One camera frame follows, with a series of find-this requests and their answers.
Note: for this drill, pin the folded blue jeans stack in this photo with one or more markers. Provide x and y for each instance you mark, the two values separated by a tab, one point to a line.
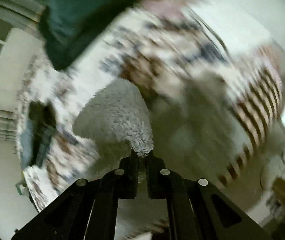
26	152

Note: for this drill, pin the floral bed blanket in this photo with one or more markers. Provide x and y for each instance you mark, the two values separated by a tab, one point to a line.
155	44

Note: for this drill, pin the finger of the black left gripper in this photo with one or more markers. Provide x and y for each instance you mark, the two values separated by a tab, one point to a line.
43	120

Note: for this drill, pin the dark green folded blanket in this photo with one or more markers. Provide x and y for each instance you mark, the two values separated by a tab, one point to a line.
69	26

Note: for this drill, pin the grey fleece pants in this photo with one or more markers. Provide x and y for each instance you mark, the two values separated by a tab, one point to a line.
191	128

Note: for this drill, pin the right green curtain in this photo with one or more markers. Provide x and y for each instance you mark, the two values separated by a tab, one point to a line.
22	14

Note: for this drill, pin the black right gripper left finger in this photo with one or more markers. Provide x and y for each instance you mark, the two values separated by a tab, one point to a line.
86	209

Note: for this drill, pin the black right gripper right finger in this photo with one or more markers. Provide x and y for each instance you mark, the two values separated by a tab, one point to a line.
198	211

